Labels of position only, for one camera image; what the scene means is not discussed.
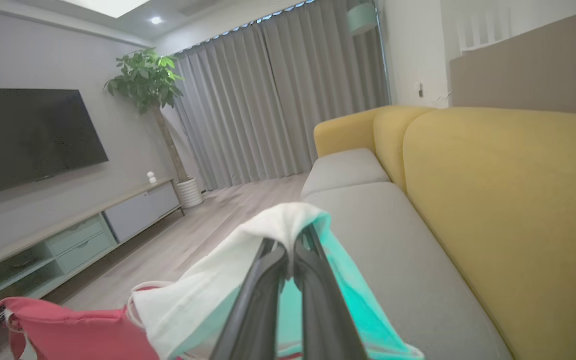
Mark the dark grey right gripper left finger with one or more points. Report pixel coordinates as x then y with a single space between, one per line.
258 310

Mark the green leafy indoor tree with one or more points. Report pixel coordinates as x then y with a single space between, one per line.
145 80

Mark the yellow sofa backrest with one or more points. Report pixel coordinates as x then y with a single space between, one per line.
493 200

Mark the small wall socket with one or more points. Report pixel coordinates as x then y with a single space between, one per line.
420 90

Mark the small grey sofa seat cushion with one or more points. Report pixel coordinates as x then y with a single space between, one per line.
343 170

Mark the white slatted wall panel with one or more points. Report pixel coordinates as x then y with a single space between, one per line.
483 30

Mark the mint green floor lamp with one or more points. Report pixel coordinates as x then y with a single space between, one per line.
362 20

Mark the beige wall panel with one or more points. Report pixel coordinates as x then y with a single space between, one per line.
543 75

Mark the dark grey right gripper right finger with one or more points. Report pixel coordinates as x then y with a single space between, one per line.
323 320

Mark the grey pleated curtain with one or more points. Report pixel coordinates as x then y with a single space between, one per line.
268 100

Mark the black wall television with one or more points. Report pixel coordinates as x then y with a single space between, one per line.
28 140

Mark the red shorts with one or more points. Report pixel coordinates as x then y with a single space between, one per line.
198 300

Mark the large grey sofa seat cushion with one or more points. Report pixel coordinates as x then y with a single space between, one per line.
408 260

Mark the long low television cabinet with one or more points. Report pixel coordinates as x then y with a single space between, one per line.
133 210

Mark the bright ceiling light panel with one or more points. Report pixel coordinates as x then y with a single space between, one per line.
105 6

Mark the white ribbed plant pot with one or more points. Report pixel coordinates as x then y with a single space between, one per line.
189 192

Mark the round ceiling spotlight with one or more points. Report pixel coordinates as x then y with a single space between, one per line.
156 20

